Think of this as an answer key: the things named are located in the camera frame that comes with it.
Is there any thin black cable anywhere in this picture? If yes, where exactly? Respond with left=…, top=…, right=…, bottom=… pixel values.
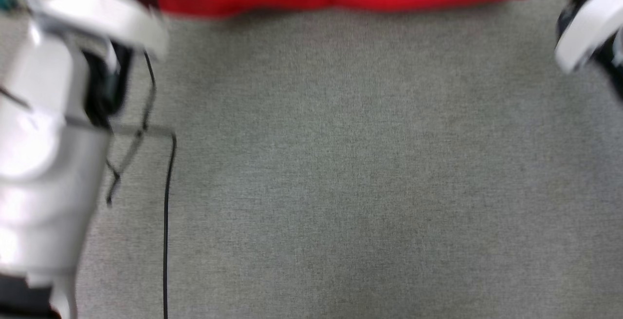
left=105, top=51, right=157, bottom=208

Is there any thick black cable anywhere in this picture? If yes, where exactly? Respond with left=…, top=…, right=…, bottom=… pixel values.
left=110, top=122, right=178, bottom=319

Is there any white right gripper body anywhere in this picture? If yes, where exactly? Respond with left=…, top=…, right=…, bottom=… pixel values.
left=554, top=0, right=623, bottom=75

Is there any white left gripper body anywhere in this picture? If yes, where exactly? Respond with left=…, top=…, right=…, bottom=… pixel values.
left=23, top=0, right=169, bottom=59

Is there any grey fabric sofa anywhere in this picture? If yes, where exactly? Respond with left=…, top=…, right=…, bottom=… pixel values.
left=0, top=0, right=623, bottom=319

